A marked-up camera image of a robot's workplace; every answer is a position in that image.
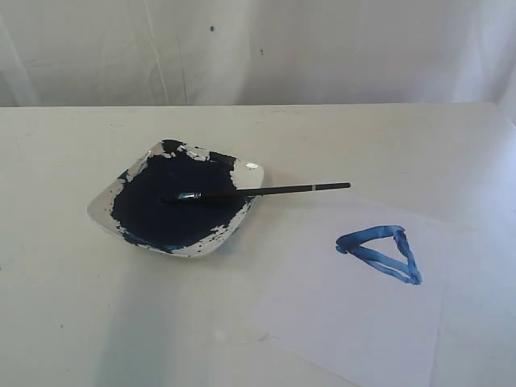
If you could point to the black paintbrush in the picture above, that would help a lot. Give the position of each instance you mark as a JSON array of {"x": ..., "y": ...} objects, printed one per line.
[{"x": 249, "y": 193}]

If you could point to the white tray with blue paint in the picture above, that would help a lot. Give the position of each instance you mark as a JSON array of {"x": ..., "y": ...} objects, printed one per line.
[{"x": 135, "y": 207}]

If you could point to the white paper sheet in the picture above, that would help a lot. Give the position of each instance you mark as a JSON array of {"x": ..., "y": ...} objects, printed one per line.
[{"x": 384, "y": 297}]

